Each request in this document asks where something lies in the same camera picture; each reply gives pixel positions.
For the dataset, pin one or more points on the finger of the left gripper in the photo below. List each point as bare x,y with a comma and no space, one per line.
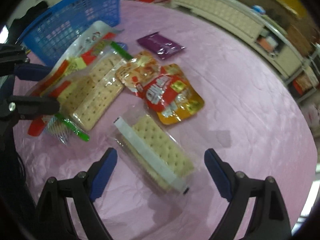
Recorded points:
31,71
31,107

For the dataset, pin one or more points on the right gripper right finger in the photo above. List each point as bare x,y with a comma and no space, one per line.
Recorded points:
269,219

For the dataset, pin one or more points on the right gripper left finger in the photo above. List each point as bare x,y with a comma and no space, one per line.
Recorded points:
53,216

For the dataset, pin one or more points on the blue plastic basket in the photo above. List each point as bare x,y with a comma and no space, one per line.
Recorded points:
50,34

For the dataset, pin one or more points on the green edged cracker pack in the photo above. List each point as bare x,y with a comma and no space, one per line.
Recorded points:
85,94

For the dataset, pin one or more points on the red silver cracker bag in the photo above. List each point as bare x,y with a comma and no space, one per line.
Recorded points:
78,54

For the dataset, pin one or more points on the clear white cracker pack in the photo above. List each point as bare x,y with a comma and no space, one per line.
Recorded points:
157,153

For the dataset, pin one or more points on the red yellow snack bag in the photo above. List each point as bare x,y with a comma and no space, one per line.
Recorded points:
164,88

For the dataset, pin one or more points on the purple snack packet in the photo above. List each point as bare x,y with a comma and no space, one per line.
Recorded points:
163,47

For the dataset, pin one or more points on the pink quilted tablecloth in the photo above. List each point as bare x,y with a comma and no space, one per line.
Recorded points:
249,118

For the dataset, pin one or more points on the white metal shelf rack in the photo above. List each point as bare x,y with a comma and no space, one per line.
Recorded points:
305,82

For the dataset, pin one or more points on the white tv cabinet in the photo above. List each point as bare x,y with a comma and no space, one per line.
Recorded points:
252,28

